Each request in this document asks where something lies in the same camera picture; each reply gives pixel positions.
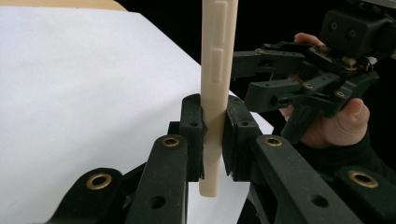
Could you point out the beige phone case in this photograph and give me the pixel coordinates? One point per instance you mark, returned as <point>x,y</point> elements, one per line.
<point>214,93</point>

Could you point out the wooden table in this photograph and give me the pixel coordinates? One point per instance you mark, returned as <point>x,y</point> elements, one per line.
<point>62,3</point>

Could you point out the white table sheet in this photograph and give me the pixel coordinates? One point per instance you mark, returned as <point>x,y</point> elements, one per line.
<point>87,87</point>

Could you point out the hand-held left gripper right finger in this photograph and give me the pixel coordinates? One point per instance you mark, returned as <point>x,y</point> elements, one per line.
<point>280,174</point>

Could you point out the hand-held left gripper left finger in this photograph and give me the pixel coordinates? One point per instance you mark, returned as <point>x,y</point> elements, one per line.
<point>165,174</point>

